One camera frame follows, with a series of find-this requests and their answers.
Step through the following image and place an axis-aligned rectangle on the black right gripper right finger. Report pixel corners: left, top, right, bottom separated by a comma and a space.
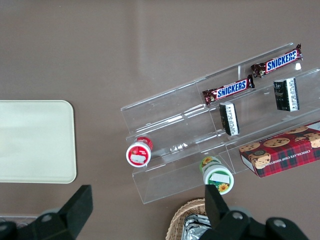
199, 184, 267, 240

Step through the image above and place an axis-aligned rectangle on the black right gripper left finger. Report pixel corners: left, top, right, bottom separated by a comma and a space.
16, 184, 94, 240

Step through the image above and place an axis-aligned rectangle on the light tan wicker basket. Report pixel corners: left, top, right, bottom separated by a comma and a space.
166, 198, 213, 240

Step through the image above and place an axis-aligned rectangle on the cream rectangular plastic tray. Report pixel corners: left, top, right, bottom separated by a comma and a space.
0, 99, 77, 185

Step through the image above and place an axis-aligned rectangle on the silver foil packet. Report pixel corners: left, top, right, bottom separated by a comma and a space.
184, 213, 212, 240

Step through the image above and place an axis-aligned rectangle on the green sunflower lidded cup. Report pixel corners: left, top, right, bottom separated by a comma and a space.
199, 156, 235, 196

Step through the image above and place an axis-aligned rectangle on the small clear acrylic box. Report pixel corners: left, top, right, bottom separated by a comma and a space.
0, 214, 41, 226

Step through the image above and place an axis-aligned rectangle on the red lidded cup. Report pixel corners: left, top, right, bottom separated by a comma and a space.
125, 135, 154, 168

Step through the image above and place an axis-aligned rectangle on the red tartan cookie box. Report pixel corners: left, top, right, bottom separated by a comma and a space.
238, 120, 320, 179

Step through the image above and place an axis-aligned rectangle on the small black white box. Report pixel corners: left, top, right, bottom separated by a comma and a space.
218, 101, 240, 137
272, 77, 301, 113

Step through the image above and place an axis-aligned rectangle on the clear acrylic stepped display rack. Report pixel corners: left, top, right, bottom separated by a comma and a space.
120, 42, 320, 205

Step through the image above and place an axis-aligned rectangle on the Snickers chocolate bar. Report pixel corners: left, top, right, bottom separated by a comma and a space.
250, 43, 303, 79
201, 74, 256, 105

